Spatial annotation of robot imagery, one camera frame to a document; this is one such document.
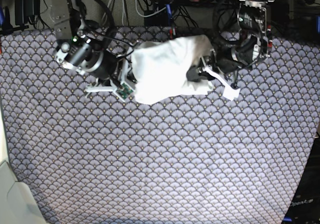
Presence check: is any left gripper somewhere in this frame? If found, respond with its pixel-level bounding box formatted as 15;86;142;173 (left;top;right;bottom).
186;48;241;101

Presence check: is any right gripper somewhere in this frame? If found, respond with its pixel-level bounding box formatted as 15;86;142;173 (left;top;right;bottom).
54;34;137;102

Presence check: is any white printed T-shirt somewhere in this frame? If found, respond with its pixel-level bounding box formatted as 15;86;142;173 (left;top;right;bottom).
130;35;213;105

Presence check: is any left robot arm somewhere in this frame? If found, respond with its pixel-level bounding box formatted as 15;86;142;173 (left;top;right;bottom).
186;0;274;101

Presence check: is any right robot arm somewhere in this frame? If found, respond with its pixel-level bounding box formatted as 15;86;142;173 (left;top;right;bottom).
50;0;136;102

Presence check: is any red clamp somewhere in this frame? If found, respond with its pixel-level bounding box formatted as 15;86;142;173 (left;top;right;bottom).
169;27;176;40

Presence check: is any patterned grey table cloth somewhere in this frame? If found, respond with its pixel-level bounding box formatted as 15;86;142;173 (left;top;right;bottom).
0;30;320;224

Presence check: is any black OpenArm box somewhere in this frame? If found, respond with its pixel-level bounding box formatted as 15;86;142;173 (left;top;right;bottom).
282;138;320;224

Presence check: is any white cables bundle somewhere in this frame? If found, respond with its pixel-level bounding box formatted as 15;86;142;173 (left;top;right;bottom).
74;0;168;26

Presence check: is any black power adapter with cables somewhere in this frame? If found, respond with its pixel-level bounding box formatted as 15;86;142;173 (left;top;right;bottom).
14;0;40;26

